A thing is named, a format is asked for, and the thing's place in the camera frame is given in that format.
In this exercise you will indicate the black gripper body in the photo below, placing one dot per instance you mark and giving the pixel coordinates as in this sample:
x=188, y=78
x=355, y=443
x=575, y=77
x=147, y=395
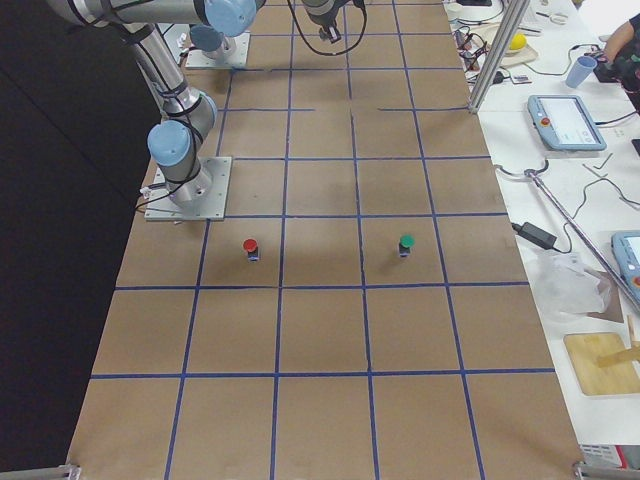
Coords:
x=320, y=16

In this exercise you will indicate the person forearm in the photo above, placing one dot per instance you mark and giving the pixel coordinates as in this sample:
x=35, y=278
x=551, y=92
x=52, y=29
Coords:
x=624, y=34

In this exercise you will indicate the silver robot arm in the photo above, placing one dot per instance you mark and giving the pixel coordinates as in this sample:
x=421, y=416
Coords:
x=225, y=20
x=188, y=115

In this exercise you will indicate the green push button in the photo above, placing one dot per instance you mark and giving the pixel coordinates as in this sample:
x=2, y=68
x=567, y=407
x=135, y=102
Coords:
x=405, y=245

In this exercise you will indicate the red push button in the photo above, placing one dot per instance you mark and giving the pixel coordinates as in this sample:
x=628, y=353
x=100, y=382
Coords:
x=251, y=248

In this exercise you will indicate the yellow lemon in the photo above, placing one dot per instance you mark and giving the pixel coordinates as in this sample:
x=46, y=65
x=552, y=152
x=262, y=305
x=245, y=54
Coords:
x=518, y=42

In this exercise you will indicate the upper blue teach pendant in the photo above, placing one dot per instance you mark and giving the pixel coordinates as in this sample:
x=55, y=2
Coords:
x=564, y=123

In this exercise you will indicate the blue teach pendant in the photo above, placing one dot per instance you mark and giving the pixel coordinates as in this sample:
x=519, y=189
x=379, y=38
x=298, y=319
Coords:
x=564, y=123
x=625, y=247

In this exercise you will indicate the blue plastic cup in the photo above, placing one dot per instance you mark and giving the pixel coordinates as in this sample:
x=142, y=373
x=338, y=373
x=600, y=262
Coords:
x=582, y=67

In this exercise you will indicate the metal rod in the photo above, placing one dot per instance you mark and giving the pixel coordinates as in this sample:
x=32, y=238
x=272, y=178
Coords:
x=595, y=251

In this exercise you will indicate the black power adapter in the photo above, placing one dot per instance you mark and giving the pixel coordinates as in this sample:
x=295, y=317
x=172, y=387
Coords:
x=535, y=235

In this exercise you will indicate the clear plastic bag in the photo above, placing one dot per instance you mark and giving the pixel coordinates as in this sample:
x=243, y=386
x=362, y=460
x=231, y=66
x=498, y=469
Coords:
x=564, y=286

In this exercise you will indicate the lower blue teach pendant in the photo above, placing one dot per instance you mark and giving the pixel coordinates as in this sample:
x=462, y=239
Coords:
x=625, y=247

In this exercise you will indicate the wooden cutting board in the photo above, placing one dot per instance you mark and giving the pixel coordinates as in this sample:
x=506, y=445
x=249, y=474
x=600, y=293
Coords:
x=603, y=365

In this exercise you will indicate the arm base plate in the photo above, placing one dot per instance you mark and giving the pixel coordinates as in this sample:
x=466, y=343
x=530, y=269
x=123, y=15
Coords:
x=203, y=198
x=220, y=52

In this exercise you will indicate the aluminium frame post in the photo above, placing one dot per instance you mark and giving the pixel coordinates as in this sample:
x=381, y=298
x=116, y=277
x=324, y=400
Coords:
x=508, y=27

